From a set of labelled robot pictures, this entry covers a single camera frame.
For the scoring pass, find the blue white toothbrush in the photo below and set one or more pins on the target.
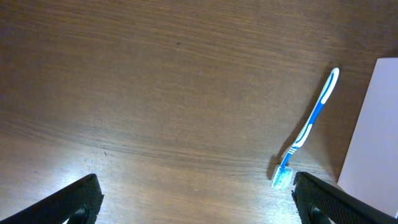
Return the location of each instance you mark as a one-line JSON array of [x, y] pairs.
[[283, 173]]

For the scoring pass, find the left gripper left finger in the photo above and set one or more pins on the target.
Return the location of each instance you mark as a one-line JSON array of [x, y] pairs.
[[79, 202]]

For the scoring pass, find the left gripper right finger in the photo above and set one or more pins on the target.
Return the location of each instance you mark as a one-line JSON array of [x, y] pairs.
[[320, 202]]

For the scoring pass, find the white cardboard box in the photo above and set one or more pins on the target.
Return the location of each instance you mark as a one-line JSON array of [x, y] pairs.
[[369, 172]]

